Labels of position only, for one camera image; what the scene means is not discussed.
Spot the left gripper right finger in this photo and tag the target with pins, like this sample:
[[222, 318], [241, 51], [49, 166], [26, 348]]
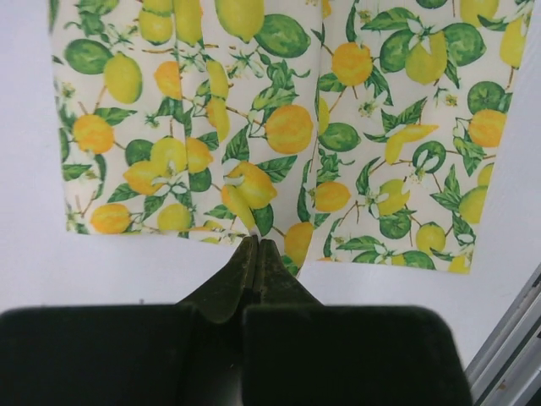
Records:
[[276, 285]]

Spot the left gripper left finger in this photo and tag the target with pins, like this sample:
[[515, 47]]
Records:
[[220, 297]]

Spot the lemon print skirt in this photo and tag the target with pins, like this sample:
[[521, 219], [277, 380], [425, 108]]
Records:
[[347, 131]]

